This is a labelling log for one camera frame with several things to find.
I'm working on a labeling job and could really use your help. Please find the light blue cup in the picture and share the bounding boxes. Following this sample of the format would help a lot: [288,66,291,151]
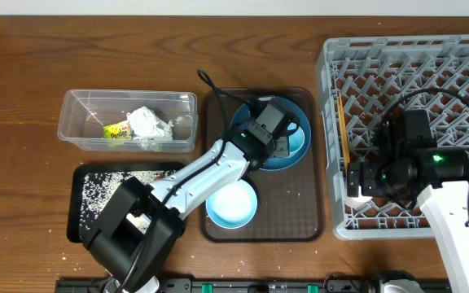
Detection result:
[287,123,305,157]

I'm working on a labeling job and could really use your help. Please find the dark blue plate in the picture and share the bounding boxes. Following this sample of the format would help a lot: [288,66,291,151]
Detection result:
[231,96,312,171]

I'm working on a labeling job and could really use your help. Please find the light blue rice bowl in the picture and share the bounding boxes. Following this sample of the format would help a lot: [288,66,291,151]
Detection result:
[205,180,258,230]

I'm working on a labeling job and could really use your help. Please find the white tissue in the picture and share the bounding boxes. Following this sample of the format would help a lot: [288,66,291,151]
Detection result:
[136,121,173,151]
[126,107,163,138]

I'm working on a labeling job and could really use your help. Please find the pink cup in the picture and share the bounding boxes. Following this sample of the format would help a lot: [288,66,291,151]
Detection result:
[345,196,372,209]

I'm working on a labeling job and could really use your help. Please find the yellow snack wrapper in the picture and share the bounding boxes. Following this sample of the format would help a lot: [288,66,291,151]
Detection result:
[103,120,132,140]

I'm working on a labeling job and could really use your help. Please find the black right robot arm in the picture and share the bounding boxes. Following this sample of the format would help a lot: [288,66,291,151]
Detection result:
[346,110,469,292]

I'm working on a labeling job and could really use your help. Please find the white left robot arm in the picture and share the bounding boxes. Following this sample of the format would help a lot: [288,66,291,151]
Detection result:
[83,98,300,292]

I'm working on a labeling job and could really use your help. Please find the grey dishwasher rack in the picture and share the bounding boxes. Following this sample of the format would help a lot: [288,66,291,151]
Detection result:
[315,35,469,240]

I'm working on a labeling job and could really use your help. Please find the brown serving tray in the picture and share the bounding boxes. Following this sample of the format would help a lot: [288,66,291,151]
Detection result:
[200,87,324,243]

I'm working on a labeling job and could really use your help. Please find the clear plastic bin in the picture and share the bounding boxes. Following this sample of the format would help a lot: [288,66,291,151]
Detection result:
[57,90,198,153]

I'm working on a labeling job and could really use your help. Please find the black tray bin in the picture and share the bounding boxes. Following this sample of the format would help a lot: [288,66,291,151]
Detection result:
[67,161,184,243]

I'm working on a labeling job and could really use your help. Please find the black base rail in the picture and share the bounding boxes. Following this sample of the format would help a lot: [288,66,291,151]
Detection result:
[54,278,451,293]

